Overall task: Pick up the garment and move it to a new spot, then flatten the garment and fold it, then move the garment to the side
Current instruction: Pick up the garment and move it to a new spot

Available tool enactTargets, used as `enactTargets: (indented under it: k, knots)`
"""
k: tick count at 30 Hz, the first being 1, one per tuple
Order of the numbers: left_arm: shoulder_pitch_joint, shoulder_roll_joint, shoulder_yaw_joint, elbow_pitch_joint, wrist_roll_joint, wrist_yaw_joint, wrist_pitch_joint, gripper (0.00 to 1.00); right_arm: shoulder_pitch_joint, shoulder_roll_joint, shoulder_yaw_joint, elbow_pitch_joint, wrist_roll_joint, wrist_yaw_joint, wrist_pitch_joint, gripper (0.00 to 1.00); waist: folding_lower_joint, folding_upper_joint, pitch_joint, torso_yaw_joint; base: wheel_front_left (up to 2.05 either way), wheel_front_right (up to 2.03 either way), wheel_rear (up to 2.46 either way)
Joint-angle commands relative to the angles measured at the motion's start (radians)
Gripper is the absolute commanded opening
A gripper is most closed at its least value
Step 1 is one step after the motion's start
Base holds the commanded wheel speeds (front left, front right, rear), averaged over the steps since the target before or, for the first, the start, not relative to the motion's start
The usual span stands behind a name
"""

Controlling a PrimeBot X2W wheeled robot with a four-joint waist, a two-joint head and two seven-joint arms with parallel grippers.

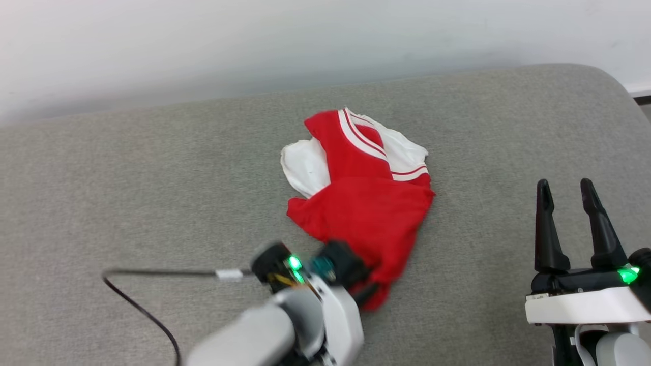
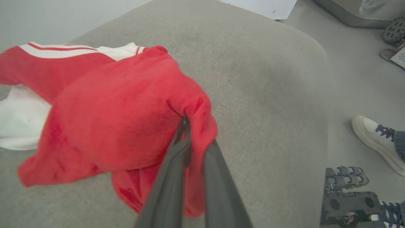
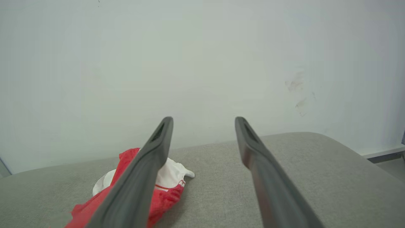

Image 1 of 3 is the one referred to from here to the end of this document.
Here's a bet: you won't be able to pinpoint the red and white garment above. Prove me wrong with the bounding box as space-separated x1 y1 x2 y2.
280 107 436 312

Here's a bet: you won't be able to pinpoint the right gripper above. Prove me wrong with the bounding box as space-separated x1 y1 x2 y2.
525 178 651 325

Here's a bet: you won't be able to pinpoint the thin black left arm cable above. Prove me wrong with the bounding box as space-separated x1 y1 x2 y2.
102 268 255 366

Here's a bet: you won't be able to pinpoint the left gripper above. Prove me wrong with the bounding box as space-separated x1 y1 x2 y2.
251 241 380 307

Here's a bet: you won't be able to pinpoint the grey fabric sofa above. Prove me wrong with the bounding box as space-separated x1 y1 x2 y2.
0 63 651 366

